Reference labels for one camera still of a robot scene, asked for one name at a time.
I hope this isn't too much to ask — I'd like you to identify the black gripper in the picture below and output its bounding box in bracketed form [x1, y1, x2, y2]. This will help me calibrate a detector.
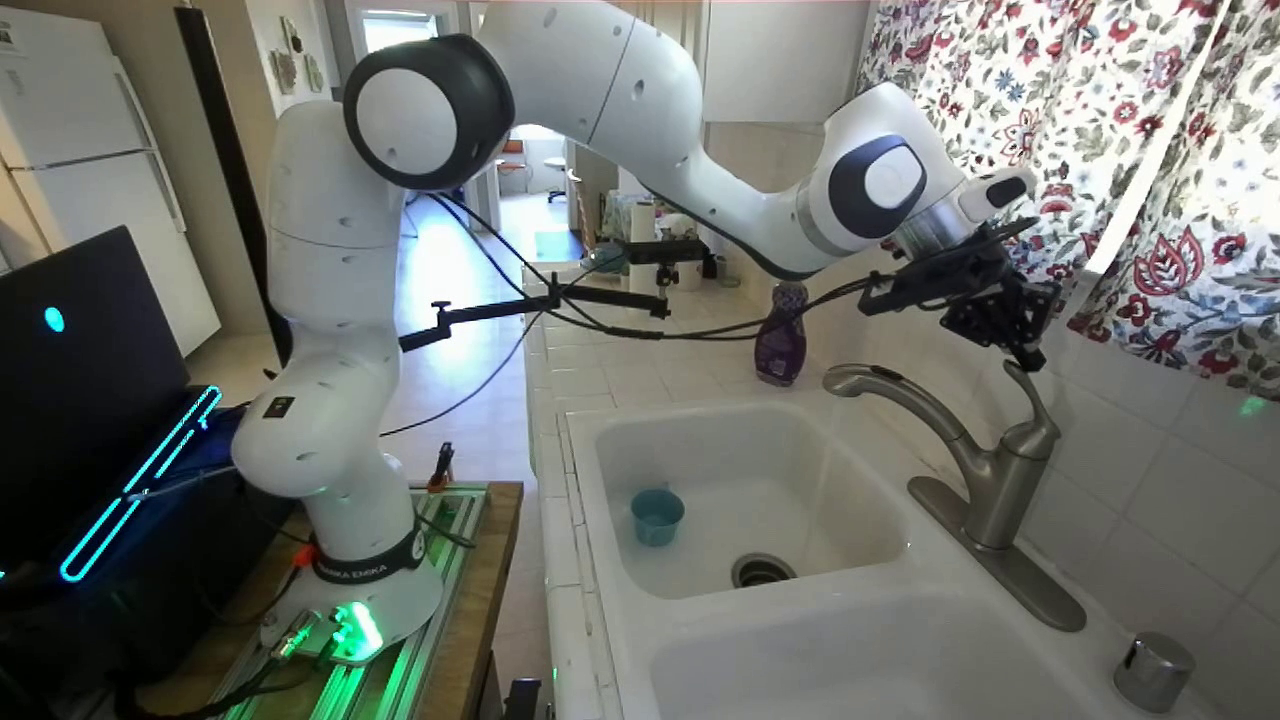
[926, 227, 1058, 382]

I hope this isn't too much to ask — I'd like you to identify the brushed steel faucet lever handle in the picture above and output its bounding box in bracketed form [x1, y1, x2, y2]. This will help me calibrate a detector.
[1005, 360, 1063, 455]

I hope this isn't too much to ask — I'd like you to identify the brushed steel faucet body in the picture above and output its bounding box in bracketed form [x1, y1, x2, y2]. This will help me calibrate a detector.
[820, 355, 1092, 637]

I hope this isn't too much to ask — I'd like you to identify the floral patterned curtain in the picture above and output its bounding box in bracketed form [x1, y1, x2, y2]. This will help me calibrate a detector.
[854, 0, 1210, 322]
[1063, 0, 1280, 405]

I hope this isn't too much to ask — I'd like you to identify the purple dish soap bottle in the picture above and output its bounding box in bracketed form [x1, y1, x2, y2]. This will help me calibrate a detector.
[750, 277, 813, 393]

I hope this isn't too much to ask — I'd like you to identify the white double basin sink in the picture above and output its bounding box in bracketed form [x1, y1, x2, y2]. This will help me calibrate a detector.
[526, 393, 1204, 720]

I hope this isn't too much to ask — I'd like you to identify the metal sink drain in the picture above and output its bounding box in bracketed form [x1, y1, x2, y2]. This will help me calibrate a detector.
[728, 547, 798, 593]

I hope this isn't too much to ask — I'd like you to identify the round metal sink cap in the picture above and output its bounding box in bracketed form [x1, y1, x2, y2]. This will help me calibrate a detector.
[1110, 627, 1198, 716]

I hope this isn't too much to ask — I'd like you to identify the small blue plastic cup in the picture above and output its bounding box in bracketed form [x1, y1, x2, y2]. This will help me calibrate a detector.
[629, 484, 689, 551]

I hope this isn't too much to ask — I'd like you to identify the white countertop container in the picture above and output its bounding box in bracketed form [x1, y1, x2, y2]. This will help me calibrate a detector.
[602, 185, 658, 250]

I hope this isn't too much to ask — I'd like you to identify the black clamp knob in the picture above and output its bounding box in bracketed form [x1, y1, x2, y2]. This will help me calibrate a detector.
[423, 437, 459, 494]

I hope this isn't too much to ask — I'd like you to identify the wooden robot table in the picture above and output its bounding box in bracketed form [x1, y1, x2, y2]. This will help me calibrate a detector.
[132, 477, 526, 720]

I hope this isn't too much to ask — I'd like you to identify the white door with windows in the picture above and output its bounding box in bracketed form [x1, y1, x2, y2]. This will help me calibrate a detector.
[352, 6, 449, 57]

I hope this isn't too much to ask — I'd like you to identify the white panel with stickers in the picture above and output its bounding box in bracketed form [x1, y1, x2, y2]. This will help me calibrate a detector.
[239, 0, 341, 122]

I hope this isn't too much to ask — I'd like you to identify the white refrigerator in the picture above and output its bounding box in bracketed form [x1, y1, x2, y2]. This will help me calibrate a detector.
[0, 6, 222, 360]

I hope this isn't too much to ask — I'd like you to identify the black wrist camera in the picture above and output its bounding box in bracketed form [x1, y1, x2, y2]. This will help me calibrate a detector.
[854, 258, 967, 322]

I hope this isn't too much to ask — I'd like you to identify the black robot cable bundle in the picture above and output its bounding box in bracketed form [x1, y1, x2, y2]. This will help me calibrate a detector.
[374, 185, 936, 445]

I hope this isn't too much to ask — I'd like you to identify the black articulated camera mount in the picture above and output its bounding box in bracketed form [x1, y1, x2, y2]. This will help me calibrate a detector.
[591, 234, 728, 292]

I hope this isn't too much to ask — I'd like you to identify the black camera mount rod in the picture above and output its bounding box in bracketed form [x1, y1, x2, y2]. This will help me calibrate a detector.
[395, 282, 675, 355]

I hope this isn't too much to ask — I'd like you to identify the shiny metal robot base plate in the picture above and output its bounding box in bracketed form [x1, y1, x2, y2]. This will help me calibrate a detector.
[215, 481, 494, 720]

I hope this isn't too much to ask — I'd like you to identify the black vertical post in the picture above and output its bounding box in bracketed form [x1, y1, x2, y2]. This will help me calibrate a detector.
[174, 6, 294, 364]

